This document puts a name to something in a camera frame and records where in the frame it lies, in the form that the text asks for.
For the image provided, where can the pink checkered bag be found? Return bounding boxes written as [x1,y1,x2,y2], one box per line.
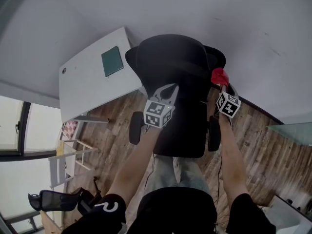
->
[60,120,79,140]

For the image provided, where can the white table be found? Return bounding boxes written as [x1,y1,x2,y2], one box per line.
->
[264,195,312,234]

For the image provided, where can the thin dark gripper cable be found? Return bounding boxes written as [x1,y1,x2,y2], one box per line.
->
[216,152,224,205]

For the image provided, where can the white curved desk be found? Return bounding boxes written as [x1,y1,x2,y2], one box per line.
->
[58,26,147,124]

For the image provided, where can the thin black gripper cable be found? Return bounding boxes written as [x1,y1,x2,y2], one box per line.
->
[144,153,157,190]

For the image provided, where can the red cloth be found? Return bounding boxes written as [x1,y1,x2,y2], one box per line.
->
[210,67,231,86]

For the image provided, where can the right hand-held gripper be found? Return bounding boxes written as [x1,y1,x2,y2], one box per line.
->
[214,83,242,127]

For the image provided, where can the person's black shirt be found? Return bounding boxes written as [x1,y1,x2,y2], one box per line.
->
[61,186,278,234]

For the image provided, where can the black mesh office chair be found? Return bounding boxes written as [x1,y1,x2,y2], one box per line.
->
[27,176,103,214]

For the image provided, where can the black chair headrest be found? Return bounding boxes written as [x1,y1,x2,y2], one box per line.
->
[136,34,209,78]

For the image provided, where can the dark green notebook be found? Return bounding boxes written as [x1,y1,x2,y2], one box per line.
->
[100,45,125,78]

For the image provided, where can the yellow flat board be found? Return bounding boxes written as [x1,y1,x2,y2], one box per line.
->
[56,139,65,156]

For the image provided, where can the person's light grey trousers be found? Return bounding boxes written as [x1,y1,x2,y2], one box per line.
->
[144,153,212,195]

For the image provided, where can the person's right forearm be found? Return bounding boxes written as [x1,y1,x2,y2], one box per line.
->
[217,113,250,202]

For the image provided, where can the black framed window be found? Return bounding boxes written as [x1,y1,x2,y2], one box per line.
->
[0,95,62,229]

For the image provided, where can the frosted glass door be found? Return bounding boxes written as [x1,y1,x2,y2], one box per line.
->
[266,121,312,146]

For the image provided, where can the person's left forearm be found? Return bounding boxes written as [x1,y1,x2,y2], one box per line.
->
[106,125,161,200]

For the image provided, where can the white wooden chair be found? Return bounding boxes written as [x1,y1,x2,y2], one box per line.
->
[47,138,98,190]

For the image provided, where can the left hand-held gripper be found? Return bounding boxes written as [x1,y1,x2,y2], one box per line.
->
[143,82,180,130]

